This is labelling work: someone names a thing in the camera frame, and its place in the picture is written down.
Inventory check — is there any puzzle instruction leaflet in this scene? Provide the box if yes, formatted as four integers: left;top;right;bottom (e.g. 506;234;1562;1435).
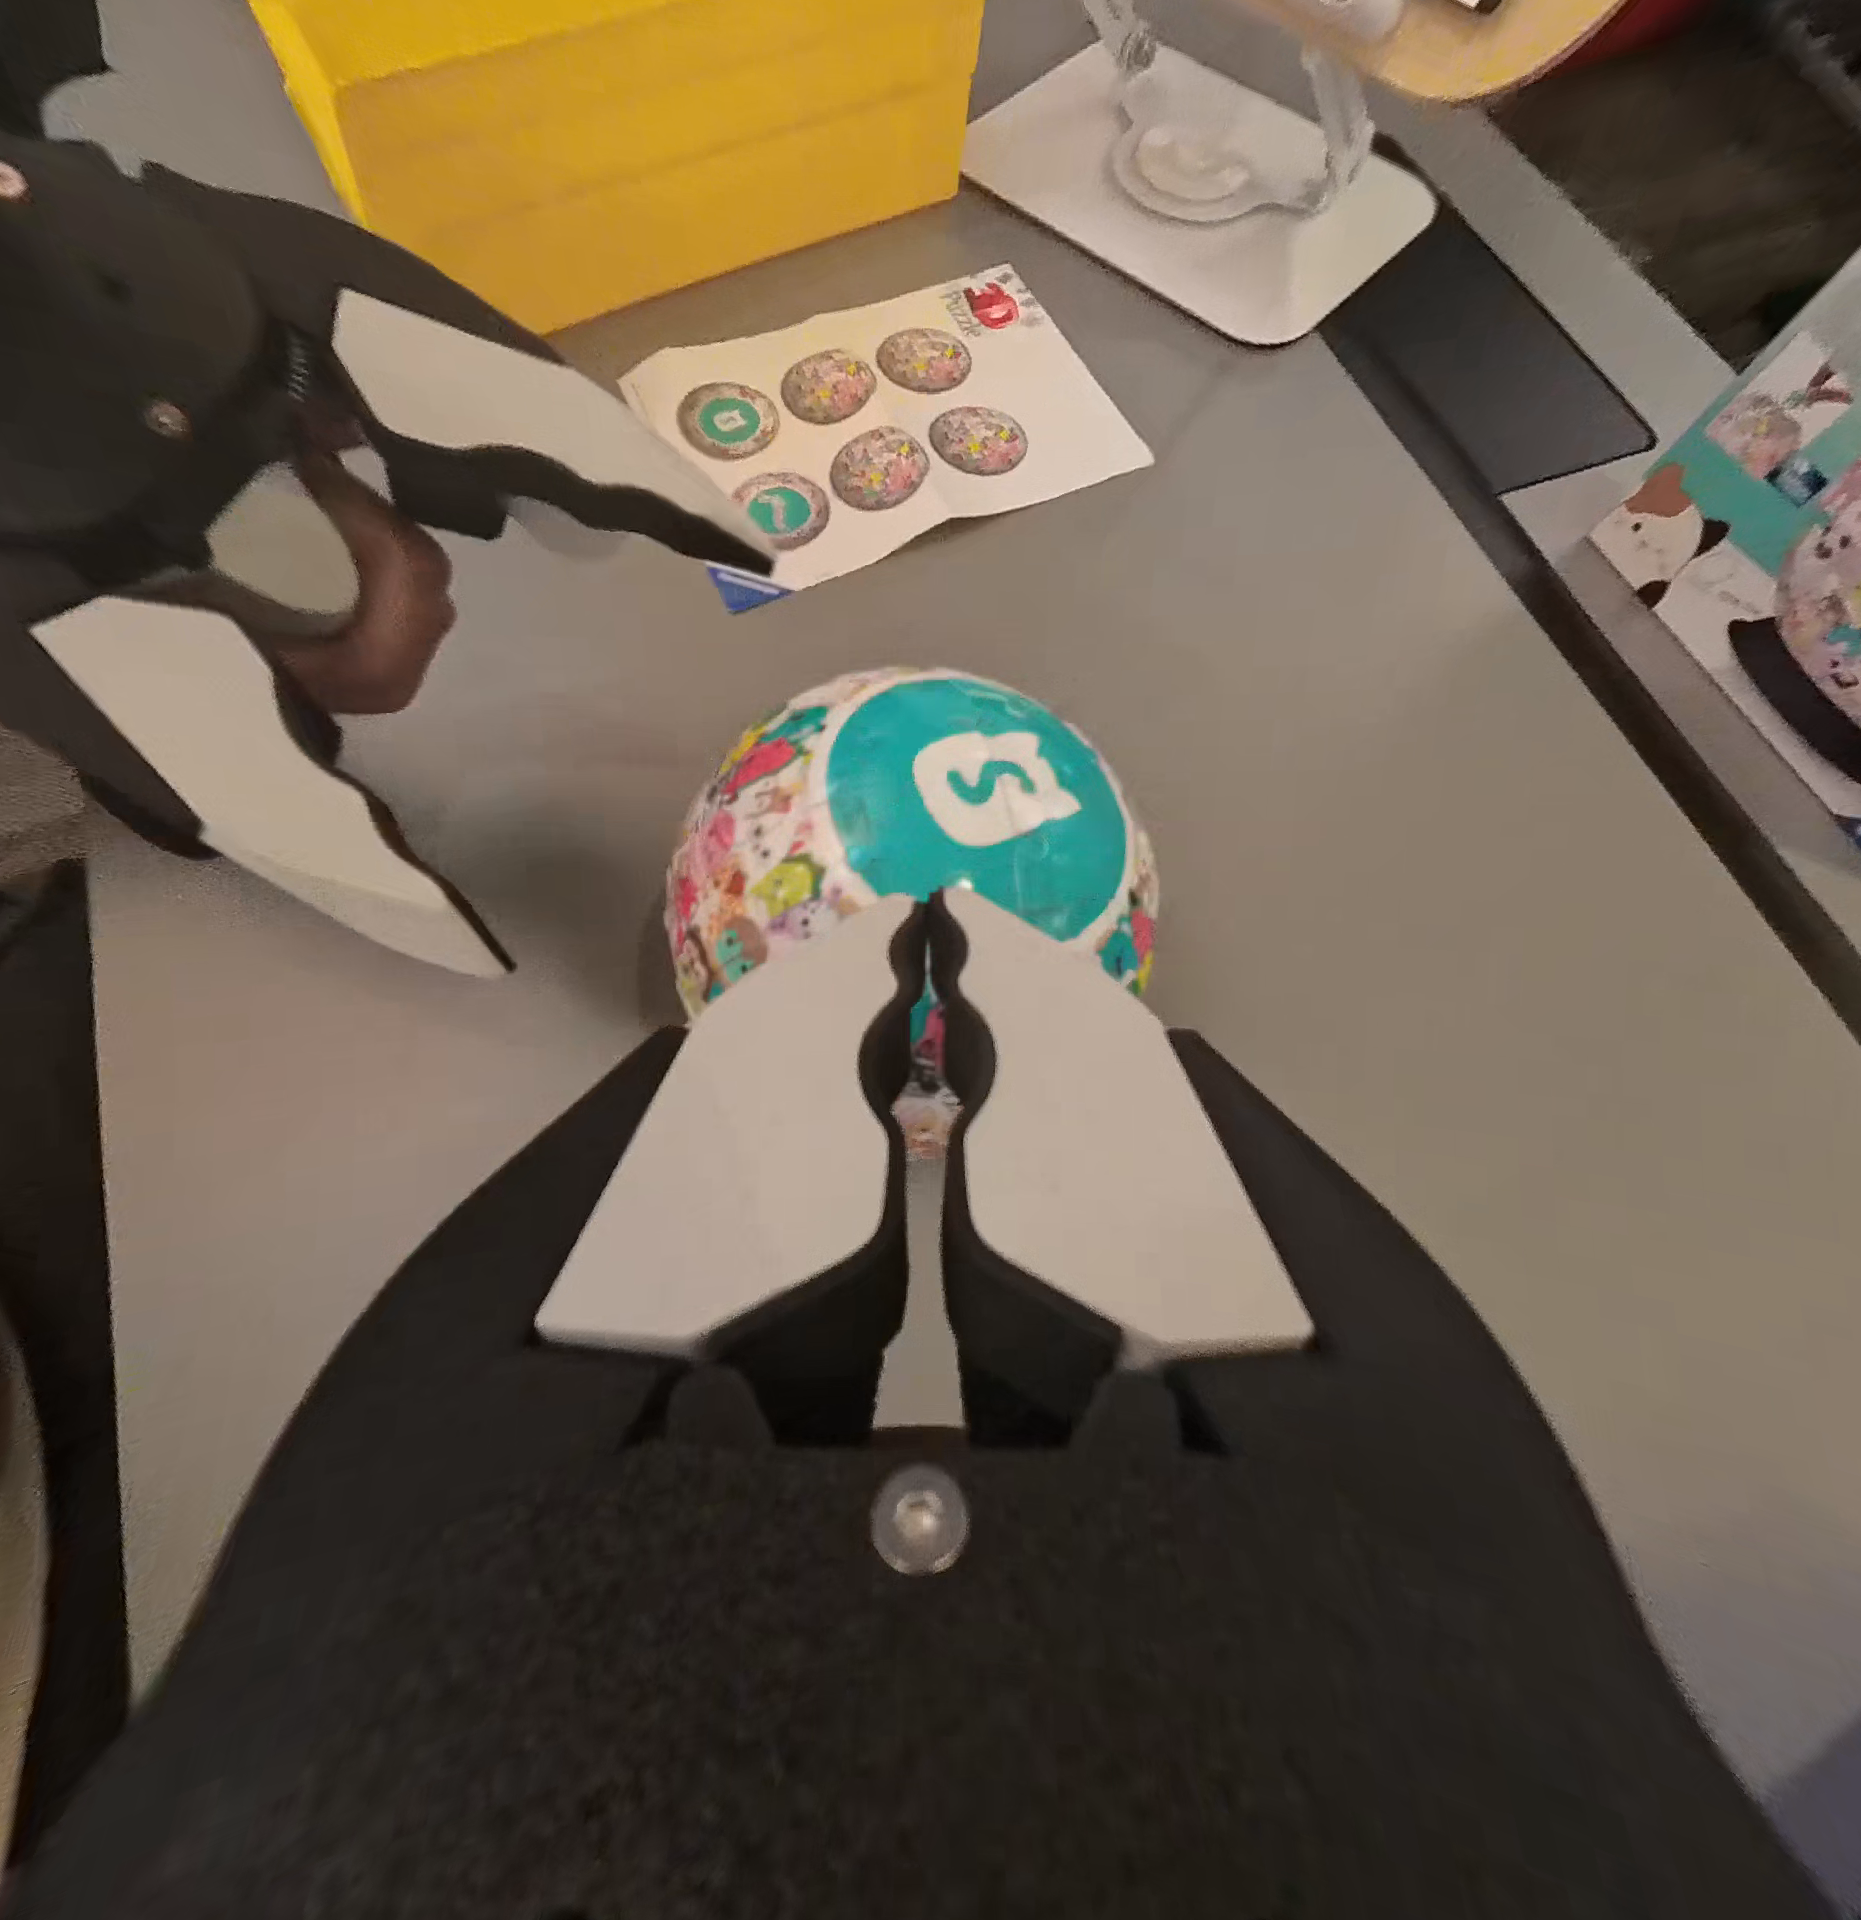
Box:
618;265;1157;619

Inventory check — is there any colourful puzzle ball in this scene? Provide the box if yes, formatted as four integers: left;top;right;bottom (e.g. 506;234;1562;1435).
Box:
662;666;1161;1164

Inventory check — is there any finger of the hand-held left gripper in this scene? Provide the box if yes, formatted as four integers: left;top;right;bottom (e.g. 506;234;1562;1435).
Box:
334;289;784;583
30;601;516;982

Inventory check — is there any person's left hand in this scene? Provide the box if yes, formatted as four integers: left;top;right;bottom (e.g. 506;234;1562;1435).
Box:
293;451;459;721

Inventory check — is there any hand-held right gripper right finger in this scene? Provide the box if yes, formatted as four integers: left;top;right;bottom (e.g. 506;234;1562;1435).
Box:
930;888;1318;1446

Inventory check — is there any teal puzzle picture box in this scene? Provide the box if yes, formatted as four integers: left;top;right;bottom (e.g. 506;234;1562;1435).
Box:
1591;217;1861;888

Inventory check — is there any yellow box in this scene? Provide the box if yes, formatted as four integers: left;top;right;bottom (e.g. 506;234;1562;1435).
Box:
246;0;987;336

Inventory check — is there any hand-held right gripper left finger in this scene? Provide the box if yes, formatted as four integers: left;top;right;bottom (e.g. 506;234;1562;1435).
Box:
535;894;932;1442

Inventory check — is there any dark table cable hatch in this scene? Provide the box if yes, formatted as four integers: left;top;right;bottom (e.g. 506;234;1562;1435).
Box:
1322;135;1660;499

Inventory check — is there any clear stand with white base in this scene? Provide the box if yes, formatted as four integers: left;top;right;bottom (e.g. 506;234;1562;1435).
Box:
961;0;1440;348

